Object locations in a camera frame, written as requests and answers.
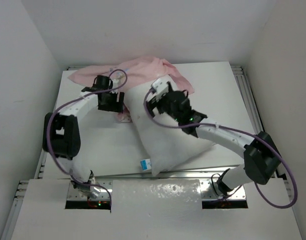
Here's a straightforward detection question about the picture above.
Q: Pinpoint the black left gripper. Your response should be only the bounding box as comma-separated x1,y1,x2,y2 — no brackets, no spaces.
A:
99,89,123,113

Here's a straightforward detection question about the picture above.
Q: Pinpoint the pink purple pillowcase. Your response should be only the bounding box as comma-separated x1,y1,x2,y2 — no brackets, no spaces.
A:
68,55,195,123

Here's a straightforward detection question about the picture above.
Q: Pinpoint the white pillow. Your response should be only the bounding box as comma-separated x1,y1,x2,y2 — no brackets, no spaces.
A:
124,81,215,176

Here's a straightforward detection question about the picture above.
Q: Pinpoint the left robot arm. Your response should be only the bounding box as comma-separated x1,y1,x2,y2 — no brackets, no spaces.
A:
42,70,128,195

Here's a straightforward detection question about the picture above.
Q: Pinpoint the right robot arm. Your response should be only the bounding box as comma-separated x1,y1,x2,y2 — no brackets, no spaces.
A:
144,82,283,196

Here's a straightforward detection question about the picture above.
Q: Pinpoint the blue white pillow label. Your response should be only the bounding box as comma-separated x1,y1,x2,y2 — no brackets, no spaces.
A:
140,158,152,171

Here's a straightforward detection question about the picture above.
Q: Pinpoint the white front cover board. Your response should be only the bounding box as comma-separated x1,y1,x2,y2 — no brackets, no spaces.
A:
12,179,301,240

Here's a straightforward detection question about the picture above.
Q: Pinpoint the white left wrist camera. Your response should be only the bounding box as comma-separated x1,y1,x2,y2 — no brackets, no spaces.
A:
112,78,120,88

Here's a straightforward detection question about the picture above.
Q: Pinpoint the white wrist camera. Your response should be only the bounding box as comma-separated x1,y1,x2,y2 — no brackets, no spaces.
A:
151,75,169,95
112,78,120,88

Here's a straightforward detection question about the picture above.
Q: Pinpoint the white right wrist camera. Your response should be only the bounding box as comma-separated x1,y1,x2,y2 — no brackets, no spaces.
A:
151,75,169,95

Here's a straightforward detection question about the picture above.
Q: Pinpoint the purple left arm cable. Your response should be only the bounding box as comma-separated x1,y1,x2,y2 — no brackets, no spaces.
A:
47,68,129,208

